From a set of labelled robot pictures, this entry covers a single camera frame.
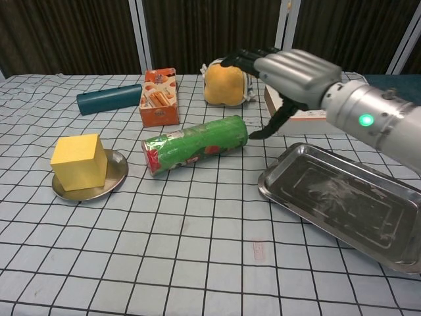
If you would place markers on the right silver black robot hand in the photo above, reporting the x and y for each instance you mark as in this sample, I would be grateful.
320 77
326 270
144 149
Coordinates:
296 74

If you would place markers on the green cylindrical chip can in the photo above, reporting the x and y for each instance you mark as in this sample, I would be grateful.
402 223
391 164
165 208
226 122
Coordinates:
197 145

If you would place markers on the yellow sponge block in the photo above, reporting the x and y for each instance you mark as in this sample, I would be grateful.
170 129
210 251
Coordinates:
79 164

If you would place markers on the dark teal cylinder with holes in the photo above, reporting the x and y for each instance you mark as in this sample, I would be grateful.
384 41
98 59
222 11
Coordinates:
108 98

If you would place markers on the yellow plush toy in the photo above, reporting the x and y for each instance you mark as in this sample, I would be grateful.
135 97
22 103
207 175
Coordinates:
223 89

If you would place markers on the dark teal table pad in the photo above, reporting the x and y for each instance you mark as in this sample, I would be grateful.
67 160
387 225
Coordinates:
394 84

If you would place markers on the dark folding partition screen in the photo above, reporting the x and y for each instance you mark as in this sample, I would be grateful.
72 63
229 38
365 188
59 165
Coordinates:
204 33

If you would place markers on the rectangular steel tray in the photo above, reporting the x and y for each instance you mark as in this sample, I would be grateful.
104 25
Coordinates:
329 194

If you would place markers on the orange snack box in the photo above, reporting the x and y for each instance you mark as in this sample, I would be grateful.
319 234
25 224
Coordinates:
159 105

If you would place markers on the round metal plate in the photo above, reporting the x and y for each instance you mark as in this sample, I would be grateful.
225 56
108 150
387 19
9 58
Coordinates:
115 168

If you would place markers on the checkered tablecloth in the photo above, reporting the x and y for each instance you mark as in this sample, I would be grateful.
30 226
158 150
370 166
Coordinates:
164 247

